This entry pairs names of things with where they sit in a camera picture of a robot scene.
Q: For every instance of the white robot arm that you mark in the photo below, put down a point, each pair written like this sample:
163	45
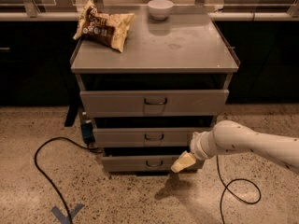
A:
229	137

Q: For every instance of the grey bottom drawer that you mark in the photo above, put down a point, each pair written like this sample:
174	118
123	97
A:
160	163

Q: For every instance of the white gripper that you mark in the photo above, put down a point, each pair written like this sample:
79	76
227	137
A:
197	146

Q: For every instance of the grey metal drawer cabinet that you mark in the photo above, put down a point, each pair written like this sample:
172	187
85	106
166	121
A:
183	52

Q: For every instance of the white ceramic bowl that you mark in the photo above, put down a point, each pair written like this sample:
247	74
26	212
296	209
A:
160	9

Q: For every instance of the grey top drawer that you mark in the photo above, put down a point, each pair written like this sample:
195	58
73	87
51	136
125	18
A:
99	104

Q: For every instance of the blue power box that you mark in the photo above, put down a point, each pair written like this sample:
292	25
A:
87	132

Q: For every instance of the yellow brown chip bag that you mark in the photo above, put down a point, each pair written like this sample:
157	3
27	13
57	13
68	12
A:
108	29

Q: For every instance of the grey drawer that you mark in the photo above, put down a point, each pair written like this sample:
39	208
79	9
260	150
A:
145	137
160	163
99	104

